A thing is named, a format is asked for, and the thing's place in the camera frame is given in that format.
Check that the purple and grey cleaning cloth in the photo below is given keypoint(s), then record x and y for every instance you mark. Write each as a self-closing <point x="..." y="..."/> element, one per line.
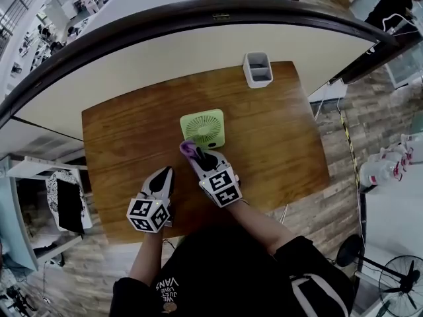
<point x="186" y="149"/>

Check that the person's black printed t-shirt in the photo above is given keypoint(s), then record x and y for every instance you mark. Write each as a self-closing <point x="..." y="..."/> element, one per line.
<point x="224" y="276"/>

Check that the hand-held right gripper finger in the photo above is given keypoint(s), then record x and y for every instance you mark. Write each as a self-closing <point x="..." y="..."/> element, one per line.
<point x="198" y="170"/>
<point x="222" y="162"/>

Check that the white pen holder box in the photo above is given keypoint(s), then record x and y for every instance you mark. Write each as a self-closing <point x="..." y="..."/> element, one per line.
<point x="259" y="83"/>

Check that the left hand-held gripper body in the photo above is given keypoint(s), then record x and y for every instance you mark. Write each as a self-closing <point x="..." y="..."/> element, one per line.
<point x="143" y="210"/>

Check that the small green desk fan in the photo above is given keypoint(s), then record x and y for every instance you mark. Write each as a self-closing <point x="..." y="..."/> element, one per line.
<point x="201" y="127"/>

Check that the black standing floor fan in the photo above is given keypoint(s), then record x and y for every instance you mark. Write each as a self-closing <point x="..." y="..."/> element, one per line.
<point x="409" y="282"/>

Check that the white table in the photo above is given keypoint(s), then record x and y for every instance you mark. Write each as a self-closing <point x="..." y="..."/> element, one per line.
<point x="396" y="226"/>

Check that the person's left forearm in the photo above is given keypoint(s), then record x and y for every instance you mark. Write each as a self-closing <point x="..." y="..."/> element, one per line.
<point x="147" y="259"/>

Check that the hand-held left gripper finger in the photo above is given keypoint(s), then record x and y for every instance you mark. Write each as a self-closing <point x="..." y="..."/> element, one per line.
<point x="169" y="187"/>
<point x="155" y="182"/>

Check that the yellow black striped floor strip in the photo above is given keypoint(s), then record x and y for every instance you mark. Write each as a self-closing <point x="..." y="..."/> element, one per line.
<point x="347" y="134"/>

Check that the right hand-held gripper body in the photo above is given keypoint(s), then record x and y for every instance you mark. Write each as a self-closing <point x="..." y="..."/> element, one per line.
<point x="221" y="187"/>

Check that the black and white patterned item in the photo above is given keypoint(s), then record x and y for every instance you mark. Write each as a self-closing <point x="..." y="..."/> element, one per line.
<point x="69" y="203"/>

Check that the person's right forearm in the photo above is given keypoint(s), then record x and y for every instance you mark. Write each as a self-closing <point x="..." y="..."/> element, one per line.
<point x="261" y="226"/>

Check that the white shelf unit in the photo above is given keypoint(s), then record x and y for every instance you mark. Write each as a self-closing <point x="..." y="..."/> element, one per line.
<point x="33" y="165"/>

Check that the water bottle with red label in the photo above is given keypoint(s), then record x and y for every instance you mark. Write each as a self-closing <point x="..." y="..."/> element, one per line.
<point x="396" y="157"/>
<point x="376" y="177"/>

